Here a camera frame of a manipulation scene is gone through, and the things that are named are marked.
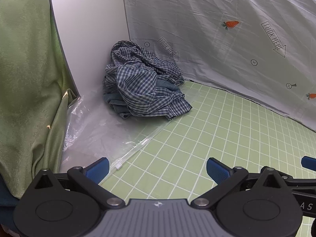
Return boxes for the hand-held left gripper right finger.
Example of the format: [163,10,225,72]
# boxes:
[191,157,294,209]

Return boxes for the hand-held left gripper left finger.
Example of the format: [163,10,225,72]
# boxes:
[31,157,126,209]

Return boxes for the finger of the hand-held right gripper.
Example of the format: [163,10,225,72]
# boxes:
[301,156,316,173]

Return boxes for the blue plaid shirt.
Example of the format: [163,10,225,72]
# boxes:
[102,40,193,120]

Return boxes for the clear plastic bag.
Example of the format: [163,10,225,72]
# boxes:
[60,89,198,176]

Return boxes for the green grid mat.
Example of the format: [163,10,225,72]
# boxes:
[97,79,316,237]

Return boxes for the dark blue cloth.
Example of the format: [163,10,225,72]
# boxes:
[0,174,24,229]

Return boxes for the blue denim jeans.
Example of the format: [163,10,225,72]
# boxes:
[102,78,183,119]

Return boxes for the green curtain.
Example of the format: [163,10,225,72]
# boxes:
[0,0,81,200]

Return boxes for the white carrot print sheet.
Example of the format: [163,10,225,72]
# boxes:
[120,0,316,132]

